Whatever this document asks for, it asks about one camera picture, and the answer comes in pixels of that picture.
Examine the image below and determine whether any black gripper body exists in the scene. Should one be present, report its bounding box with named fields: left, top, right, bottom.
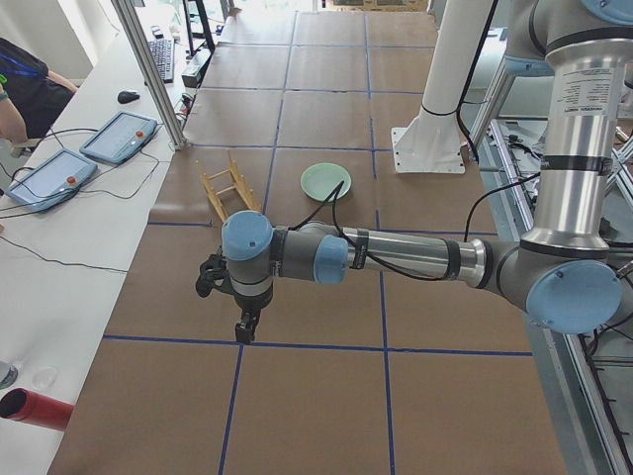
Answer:
left=234, top=309, right=261, bottom=343

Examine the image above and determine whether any mint green plate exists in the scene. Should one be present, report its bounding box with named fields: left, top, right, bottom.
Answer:
left=300, top=162, right=352, bottom=202

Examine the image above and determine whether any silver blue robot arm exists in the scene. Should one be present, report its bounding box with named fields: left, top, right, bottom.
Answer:
left=196, top=1, right=632, bottom=343

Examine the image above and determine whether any wooden dish rack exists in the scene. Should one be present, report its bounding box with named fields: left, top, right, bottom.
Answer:
left=196, top=151, right=262, bottom=223

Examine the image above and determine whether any far blue teach pendant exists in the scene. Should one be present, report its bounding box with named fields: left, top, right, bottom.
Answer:
left=79, top=111, right=158, bottom=164

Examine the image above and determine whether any blue teach pendant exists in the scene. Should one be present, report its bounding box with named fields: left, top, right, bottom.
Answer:
left=79, top=111, right=158, bottom=164
left=6, top=148, right=97, bottom=213

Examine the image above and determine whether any red cylinder bottle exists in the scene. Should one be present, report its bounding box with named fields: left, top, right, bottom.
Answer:
left=1, top=388, right=74, bottom=431

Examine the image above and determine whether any near blue teach pendant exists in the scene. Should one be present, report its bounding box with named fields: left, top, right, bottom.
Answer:
left=6, top=148, right=97, bottom=213

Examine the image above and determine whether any black computer mouse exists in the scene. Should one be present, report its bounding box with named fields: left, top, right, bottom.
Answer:
left=117, top=90, right=139, bottom=105

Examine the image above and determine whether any black keyboard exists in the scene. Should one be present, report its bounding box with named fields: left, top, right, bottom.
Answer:
left=147, top=38, right=174, bottom=83

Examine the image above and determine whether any person in black shirt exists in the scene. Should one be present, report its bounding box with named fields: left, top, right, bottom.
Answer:
left=1, top=38, right=78, bottom=143

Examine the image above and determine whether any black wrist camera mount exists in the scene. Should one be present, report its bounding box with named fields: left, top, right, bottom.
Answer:
left=195, top=253, right=233, bottom=298

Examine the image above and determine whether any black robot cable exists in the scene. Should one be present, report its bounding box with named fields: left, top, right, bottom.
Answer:
left=288, top=180, right=545, bottom=282

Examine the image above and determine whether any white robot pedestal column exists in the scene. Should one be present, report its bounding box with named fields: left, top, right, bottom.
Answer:
left=392, top=0, right=497, bottom=174

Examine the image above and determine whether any aluminium frame post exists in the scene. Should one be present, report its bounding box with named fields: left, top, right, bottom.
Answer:
left=111, top=0, right=188, bottom=150

